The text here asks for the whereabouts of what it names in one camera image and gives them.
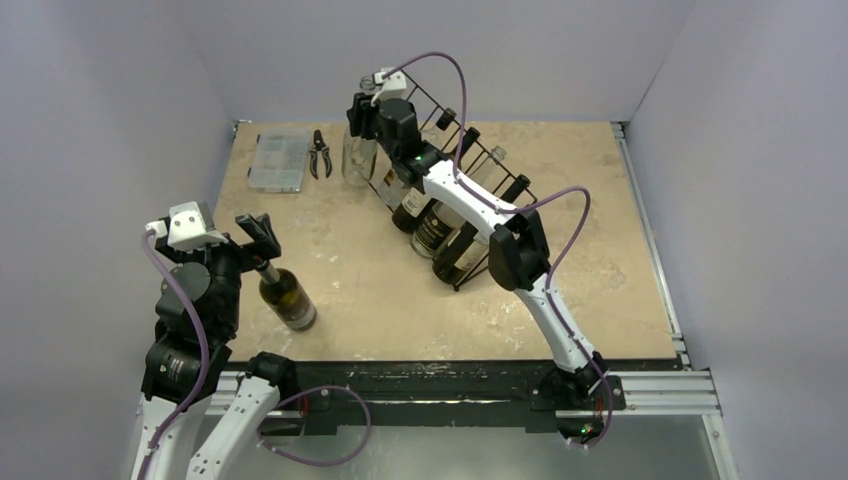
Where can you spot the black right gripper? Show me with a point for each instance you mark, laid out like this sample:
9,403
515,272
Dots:
361,115

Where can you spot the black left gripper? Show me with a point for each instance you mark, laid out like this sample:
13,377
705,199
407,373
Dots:
257,228

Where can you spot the clear glass bottle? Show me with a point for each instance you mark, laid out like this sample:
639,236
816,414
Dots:
359,155

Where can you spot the square clear bottle black cap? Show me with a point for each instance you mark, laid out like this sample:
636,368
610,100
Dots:
390,189

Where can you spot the dark green wine bottle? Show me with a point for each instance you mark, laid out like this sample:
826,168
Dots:
415,205

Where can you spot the clear champagne bottle black label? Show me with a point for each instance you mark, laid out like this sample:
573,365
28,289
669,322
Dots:
438,225

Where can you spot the olive green wine bottle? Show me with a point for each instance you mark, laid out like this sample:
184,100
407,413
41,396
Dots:
460,250

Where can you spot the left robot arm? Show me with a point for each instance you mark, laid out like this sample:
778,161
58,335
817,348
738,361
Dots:
197,317

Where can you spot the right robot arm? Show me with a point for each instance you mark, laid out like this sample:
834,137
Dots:
518,258

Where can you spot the green wine bottle white label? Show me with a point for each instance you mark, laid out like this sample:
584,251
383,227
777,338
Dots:
281,290

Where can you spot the black grey pliers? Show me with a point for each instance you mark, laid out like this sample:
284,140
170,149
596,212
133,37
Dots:
319,151

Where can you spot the clear plastic screw organizer box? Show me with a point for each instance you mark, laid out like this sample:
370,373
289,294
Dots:
279,161

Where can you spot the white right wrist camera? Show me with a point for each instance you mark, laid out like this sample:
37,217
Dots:
388,85

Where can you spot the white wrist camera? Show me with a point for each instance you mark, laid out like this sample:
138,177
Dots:
388,85
187,227

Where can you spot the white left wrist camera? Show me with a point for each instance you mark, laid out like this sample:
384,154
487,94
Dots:
187,227

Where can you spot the black wire wine rack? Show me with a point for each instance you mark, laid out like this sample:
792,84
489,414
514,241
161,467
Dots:
453,217

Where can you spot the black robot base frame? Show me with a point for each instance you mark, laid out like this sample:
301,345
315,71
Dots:
492,394

